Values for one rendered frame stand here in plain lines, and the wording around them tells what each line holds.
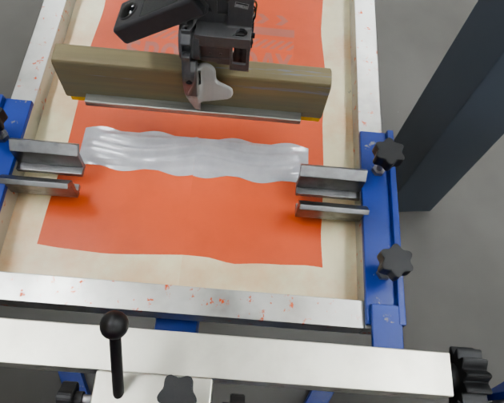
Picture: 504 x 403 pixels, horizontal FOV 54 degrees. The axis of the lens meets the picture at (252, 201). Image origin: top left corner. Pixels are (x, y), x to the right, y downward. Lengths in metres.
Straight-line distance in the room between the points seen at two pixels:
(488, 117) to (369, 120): 0.66
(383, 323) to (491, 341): 1.24
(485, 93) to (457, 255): 0.76
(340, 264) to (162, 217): 0.27
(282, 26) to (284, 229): 0.40
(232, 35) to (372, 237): 0.34
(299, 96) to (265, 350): 0.32
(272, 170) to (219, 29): 0.28
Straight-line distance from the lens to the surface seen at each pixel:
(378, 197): 0.75
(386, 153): 0.71
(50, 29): 0.94
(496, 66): 1.27
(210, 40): 0.57
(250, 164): 0.78
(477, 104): 1.38
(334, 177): 0.72
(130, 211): 0.76
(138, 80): 0.68
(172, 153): 0.79
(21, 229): 0.79
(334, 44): 0.96
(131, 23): 0.59
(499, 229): 2.05
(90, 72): 0.69
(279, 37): 0.95
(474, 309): 1.90
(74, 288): 0.70
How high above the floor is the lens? 1.64
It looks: 64 degrees down
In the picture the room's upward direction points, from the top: 9 degrees clockwise
